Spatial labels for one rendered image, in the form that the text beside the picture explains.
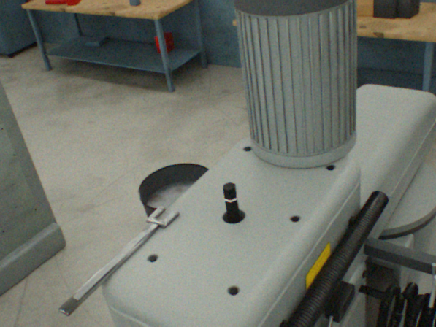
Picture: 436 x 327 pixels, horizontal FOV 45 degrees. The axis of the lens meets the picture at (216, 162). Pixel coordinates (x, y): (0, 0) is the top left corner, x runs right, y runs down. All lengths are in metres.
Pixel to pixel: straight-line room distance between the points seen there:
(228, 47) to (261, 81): 5.31
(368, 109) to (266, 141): 0.51
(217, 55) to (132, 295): 5.66
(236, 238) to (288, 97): 0.25
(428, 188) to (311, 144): 0.60
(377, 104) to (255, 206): 0.64
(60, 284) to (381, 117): 2.81
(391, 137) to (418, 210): 0.21
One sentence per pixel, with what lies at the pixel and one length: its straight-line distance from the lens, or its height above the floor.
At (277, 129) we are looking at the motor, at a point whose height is 1.97.
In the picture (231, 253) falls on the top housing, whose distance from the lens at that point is 0.79.
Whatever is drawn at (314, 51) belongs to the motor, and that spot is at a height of 2.10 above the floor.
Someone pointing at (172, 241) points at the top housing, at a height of 1.89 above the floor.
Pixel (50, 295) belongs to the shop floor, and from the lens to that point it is 3.71.
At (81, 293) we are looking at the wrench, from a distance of 0.79.
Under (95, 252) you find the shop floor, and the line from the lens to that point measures 3.88.
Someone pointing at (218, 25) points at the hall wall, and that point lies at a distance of 6.17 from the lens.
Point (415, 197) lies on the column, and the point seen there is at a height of 1.56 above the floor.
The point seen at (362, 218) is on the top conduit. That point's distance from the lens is 0.97.
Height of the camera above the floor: 2.42
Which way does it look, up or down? 33 degrees down
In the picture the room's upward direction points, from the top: 10 degrees counter-clockwise
